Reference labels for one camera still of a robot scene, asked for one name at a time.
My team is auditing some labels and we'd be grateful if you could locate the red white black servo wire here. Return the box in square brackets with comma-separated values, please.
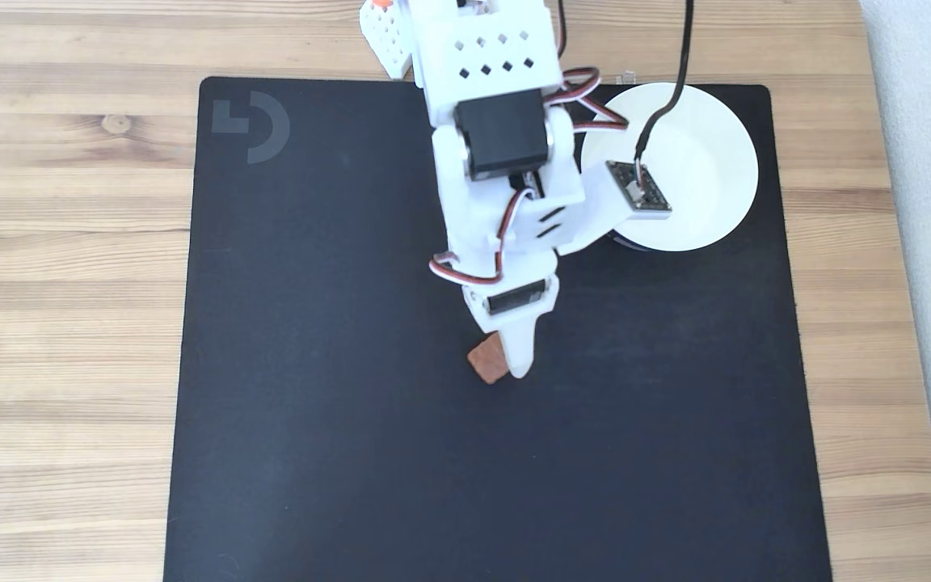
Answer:
[429, 188, 536, 286]

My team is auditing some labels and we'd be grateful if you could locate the brown square toy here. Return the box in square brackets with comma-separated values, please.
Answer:
[467, 332, 512, 386]

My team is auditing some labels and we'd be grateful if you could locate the white round plate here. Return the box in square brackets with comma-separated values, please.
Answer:
[581, 82, 760, 252]

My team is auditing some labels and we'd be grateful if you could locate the black camera cable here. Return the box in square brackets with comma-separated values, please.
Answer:
[634, 0, 695, 164]

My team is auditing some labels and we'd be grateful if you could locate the gripper camera on white mount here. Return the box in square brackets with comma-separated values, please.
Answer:
[550, 160, 674, 258]

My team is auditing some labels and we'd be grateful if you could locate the black mouse mat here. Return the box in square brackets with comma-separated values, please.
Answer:
[162, 76, 834, 582]

